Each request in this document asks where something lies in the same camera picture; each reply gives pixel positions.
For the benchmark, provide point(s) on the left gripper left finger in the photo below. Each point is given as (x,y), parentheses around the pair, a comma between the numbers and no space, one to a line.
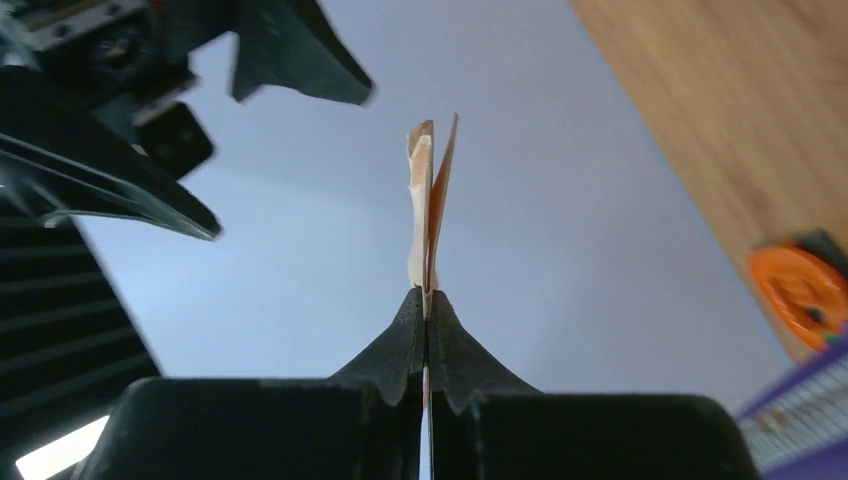
(362,422)

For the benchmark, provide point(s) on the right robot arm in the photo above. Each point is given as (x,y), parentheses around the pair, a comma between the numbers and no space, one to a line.
(92,124)

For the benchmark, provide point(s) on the beige letter paper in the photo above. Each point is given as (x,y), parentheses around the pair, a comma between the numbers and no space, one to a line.
(428,189)

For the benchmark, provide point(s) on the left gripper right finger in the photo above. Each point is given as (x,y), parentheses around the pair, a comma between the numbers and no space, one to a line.
(488,423)

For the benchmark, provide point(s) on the purple stand with device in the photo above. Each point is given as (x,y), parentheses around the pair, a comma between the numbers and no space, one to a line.
(798,428)

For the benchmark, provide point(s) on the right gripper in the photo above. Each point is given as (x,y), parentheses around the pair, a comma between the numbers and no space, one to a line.
(126,63)

